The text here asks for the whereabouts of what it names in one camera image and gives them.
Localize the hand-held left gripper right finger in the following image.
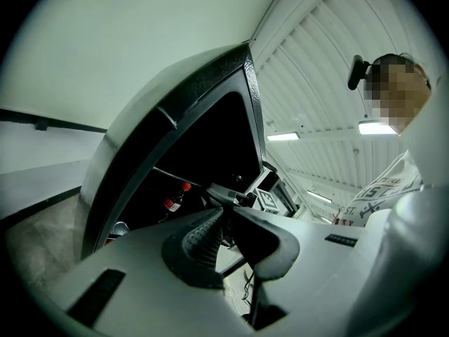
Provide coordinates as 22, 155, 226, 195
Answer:
232, 205, 366, 332

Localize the black head-mounted camera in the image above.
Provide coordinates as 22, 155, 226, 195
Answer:
347, 54, 371, 91

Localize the drink can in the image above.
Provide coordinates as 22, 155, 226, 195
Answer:
105, 220, 130, 247

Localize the person's head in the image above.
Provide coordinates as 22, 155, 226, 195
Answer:
364, 53, 433, 137

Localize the person's white printed shirt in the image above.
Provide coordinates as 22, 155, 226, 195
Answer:
333, 82, 449, 329

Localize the black shelf cabinet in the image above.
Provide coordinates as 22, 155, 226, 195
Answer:
79, 43, 268, 261

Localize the ceiling light panel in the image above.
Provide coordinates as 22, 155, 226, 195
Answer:
358, 120, 397, 136
307, 190, 333, 204
266, 131, 301, 143

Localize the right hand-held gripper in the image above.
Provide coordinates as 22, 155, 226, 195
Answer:
206, 162, 300, 220

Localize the red-capped cola bottle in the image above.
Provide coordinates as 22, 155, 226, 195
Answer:
163, 182, 193, 213

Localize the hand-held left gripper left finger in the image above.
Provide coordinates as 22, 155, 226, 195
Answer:
51, 206, 255, 337

